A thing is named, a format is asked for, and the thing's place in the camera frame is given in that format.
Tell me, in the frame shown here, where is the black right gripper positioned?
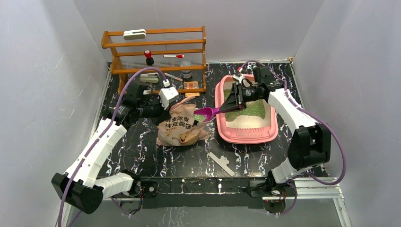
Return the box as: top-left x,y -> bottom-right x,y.
219,82 -> 263,113

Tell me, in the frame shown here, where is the cat litter bag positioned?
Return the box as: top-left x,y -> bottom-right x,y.
156,96 -> 209,147

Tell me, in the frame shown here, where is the pink cat litter box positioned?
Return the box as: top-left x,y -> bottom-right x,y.
214,74 -> 279,145

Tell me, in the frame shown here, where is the purple litter scoop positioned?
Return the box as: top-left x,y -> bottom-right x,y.
193,107 -> 221,122

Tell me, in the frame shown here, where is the grey bag sealing clip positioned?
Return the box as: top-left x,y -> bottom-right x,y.
208,152 -> 235,177

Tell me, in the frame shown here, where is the orange wooden shelf rack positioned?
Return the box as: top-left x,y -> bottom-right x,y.
101,26 -> 207,93

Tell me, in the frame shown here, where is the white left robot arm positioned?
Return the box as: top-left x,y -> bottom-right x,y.
52,84 -> 179,214

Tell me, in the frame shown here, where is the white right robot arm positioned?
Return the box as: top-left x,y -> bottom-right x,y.
219,66 -> 331,196

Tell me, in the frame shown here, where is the orange snack packet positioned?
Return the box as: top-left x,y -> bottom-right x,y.
183,81 -> 200,97

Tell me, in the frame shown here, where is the white pen on shelf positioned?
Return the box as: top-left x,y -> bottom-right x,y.
164,73 -> 183,82

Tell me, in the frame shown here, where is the grey stapler lower shelf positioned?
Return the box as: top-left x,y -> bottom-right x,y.
139,72 -> 159,83

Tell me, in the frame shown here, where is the small glass jar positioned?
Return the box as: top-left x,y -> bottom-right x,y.
180,61 -> 192,79

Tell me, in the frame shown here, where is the red black stamp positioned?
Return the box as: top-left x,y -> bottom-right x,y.
144,50 -> 154,66

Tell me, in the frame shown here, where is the red white marker pen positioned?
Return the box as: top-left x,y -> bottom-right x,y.
163,54 -> 184,59

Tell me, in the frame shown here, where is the white stapler on top shelf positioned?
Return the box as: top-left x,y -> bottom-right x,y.
123,29 -> 147,41

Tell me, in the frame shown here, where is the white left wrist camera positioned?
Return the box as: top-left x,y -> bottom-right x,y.
158,79 -> 179,110

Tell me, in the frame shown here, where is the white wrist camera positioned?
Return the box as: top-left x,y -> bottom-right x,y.
158,79 -> 179,110
232,71 -> 252,87

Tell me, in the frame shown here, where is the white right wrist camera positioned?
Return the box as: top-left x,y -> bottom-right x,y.
232,71 -> 252,87

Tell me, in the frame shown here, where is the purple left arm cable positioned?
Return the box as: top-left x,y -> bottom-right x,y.
57,67 -> 168,227

